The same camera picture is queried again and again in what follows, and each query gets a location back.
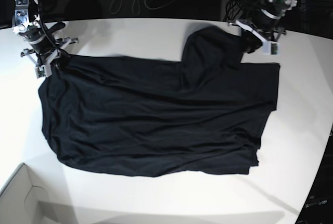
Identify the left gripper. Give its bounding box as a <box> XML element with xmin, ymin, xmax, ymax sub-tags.
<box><xmin>231</xmin><ymin>9</ymin><xmax>286</xmax><ymax>55</ymax></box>

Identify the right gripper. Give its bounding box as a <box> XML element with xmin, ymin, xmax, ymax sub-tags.
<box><xmin>20</xmin><ymin>36</ymin><xmax>80</xmax><ymax>79</ymax></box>

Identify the black t-shirt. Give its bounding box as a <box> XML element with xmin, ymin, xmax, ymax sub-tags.
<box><xmin>39</xmin><ymin>27</ymin><xmax>280</xmax><ymax>177</ymax></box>

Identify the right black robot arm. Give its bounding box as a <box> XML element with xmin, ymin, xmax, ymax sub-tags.
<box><xmin>12</xmin><ymin>0</ymin><xmax>79</xmax><ymax>78</ymax></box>

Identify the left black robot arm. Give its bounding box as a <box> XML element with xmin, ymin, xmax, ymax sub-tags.
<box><xmin>233</xmin><ymin>0</ymin><xmax>297</xmax><ymax>55</ymax></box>

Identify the white cardboard box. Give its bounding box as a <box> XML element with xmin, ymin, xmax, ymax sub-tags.
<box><xmin>1</xmin><ymin>164</ymin><xmax>51</xmax><ymax>224</ymax></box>

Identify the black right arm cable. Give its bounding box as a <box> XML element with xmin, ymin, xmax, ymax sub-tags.
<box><xmin>32</xmin><ymin>0</ymin><xmax>70</xmax><ymax>65</ymax></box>

